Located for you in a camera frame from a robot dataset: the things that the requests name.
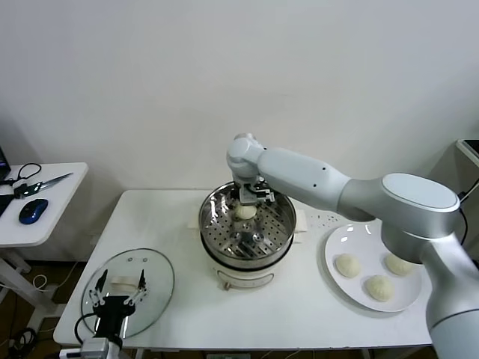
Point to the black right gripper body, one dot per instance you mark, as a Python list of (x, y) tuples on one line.
[(267, 192)]

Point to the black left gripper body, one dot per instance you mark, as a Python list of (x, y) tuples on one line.
[(110, 314)]

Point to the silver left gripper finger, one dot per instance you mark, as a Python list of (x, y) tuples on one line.
[(140, 289), (98, 291)]

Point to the glass pot lid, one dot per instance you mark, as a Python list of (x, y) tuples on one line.
[(153, 269)]

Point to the white steamed baozi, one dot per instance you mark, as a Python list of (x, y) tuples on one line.
[(398, 266), (348, 265), (245, 213), (379, 288)]

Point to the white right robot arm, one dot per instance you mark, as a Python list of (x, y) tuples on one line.
[(299, 168)]

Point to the stainless steel steamer basket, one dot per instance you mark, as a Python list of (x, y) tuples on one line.
[(224, 224)]

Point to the white electric pot base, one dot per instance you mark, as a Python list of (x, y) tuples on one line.
[(243, 278)]

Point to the white side table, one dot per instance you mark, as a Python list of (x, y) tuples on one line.
[(56, 209)]

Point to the white round plate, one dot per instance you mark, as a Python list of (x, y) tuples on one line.
[(355, 239)]

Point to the blue computer mouse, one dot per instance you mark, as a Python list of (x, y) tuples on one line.
[(33, 211)]

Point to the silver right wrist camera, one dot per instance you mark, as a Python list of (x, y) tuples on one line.
[(249, 194)]

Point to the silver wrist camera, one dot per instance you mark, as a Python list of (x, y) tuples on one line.
[(93, 348), (249, 194)]

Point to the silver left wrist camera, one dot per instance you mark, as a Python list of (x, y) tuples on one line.
[(93, 348)]

